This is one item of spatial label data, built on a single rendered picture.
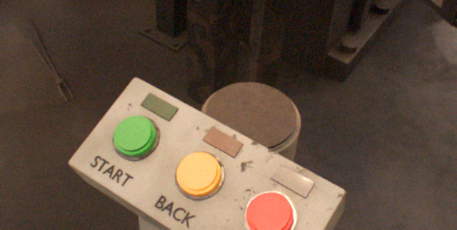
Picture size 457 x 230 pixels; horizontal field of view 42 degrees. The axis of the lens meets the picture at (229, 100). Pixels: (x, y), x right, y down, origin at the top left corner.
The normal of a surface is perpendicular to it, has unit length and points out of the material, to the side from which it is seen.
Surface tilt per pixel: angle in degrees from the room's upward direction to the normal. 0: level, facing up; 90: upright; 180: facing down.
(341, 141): 0
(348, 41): 0
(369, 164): 0
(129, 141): 20
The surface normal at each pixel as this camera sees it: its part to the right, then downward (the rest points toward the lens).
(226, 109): 0.05, -0.70
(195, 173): -0.15, -0.46
